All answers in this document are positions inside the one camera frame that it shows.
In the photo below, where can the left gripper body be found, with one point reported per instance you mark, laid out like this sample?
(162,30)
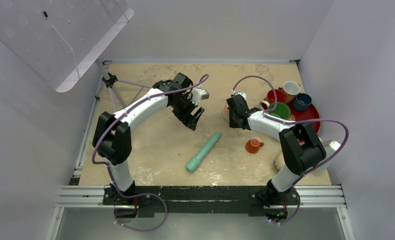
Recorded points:
(183,108)

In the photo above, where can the pink brown mug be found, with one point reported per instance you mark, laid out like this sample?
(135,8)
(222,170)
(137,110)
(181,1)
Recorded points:
(290,90)

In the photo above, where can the cream teapot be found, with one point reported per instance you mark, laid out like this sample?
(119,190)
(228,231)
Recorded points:
(279,161)

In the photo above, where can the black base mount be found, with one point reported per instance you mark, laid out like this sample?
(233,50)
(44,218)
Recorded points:
(254,201)

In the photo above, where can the clear acrylic panel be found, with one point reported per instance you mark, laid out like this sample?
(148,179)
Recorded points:
(61,39)

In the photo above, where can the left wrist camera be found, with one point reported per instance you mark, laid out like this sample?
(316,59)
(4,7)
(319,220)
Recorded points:
(199,94)

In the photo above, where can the blue mug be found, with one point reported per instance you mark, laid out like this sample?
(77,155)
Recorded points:
(302,102)

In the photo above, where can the pink white mug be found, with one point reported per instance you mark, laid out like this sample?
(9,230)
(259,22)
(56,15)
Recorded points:
(226,113)

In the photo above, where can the small orange cup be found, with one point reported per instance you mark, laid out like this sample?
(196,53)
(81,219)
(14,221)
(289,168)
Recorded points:
(252,146)

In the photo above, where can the aluminium frame rail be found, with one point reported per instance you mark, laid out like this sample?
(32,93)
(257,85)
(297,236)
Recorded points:
(161,148)

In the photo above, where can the teal pen tube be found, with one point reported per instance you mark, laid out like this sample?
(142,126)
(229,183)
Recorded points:
(196,160)

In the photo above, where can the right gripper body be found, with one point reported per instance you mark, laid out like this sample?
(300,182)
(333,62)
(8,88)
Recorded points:
(233,123)

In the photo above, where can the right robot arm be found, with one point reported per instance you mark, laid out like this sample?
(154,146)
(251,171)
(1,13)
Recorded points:
(300,145)

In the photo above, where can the large white cat mug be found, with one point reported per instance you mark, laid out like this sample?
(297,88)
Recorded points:
(281,110)

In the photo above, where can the tripod stand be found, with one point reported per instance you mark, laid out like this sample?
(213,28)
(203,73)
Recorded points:
(108,81)

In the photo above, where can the red glossy mug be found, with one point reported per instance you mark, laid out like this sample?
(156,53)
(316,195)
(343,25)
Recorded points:
(276,94)

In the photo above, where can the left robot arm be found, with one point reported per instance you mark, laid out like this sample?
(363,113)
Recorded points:
(112,139)

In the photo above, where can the red round tray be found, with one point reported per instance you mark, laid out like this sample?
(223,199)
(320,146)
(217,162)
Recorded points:
(310,113)

